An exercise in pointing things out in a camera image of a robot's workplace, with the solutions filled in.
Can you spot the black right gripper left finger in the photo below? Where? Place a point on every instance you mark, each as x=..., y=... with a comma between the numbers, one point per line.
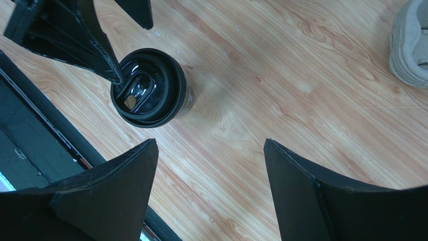
x=106, y=202

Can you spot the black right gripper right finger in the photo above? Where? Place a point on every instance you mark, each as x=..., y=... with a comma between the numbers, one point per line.
x=313, y=202

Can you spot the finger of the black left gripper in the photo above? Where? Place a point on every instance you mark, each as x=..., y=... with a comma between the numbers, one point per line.
x=139, y=10
x=65, y=31

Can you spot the black cup lid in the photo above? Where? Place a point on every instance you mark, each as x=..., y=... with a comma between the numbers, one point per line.
x=153, y=90

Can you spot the brown pulp cup carrier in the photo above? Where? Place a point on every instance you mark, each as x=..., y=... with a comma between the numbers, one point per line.
x=408, y=44

